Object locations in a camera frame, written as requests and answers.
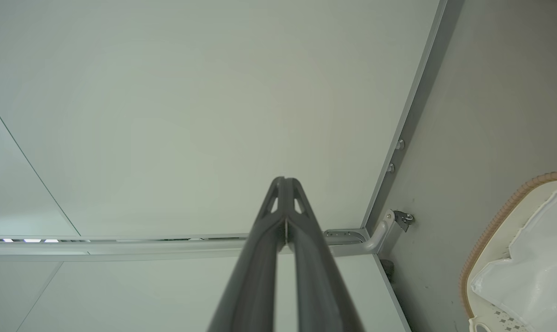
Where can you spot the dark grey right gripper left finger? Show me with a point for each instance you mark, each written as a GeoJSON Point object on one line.
{"type": "Point", "coordinates": [253, 276]}

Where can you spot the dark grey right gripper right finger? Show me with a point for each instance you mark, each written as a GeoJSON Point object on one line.
{"type": "Point", "coordinates": [315, 276]}

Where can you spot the small metal levelling foot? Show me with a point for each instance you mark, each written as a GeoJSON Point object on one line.
{"type": "Point", "coordinates": [390, 167]}
{"type": "Point", "coordinates": [400, 144]}

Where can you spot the white laundry basket brown rim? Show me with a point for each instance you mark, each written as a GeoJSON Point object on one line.
{"type": "Point", "coordinates": [486, 240]}

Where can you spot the white basket liner cloth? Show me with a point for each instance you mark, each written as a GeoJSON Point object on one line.
{"type": "Point", "coordinates": [536, 267]}

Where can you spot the grey partition bottom rail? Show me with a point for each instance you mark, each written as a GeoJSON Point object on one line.
{"type": "Point", "coordinates": [412, 92]}
{"type": "Point", "coordinates": [391, 295]}

